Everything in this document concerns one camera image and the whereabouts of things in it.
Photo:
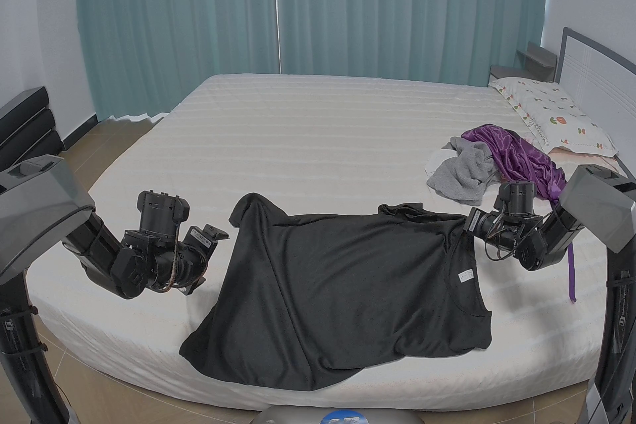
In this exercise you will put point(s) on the purple satin garment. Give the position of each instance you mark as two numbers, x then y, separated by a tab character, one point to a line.
516	158

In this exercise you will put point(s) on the bed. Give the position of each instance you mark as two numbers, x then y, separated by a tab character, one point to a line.
323	148

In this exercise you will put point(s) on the grey bedside table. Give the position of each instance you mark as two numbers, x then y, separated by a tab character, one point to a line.
534	62

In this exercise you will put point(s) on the black chest of drawers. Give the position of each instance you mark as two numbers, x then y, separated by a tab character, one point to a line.
27	124

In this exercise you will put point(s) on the grey garment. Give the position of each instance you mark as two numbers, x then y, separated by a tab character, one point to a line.
462	178

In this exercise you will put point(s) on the black T-shirt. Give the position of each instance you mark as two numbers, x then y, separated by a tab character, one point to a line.
323	293

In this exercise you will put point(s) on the white garment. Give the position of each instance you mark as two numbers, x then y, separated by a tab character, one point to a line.
439	158

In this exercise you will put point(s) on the white printed pillow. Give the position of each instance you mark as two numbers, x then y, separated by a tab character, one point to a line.
551	114

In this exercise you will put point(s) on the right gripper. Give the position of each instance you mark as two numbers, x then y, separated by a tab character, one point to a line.
484	226

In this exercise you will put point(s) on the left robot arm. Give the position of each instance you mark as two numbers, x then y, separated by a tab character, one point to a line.
44	213

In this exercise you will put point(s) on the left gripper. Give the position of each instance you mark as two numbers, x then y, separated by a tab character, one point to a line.
196	258

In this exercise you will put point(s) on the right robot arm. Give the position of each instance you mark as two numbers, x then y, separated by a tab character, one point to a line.
596	208

